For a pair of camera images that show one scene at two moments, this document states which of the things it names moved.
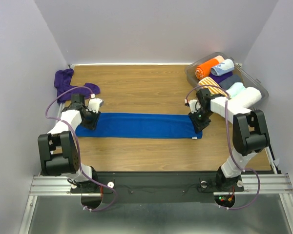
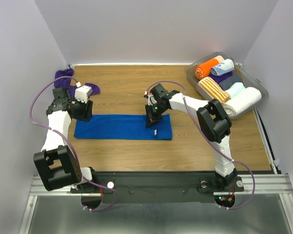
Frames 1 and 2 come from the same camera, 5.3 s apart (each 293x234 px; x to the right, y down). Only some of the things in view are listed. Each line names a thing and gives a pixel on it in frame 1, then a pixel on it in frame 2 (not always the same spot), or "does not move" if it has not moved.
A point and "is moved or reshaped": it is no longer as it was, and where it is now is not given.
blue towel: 142,125 is moved or reshaped
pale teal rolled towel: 236,89 does not move
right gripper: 198,126 -> 151,119
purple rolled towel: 218,78 does not move
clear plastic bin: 224,70 does not move
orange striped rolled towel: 208,81 does not move
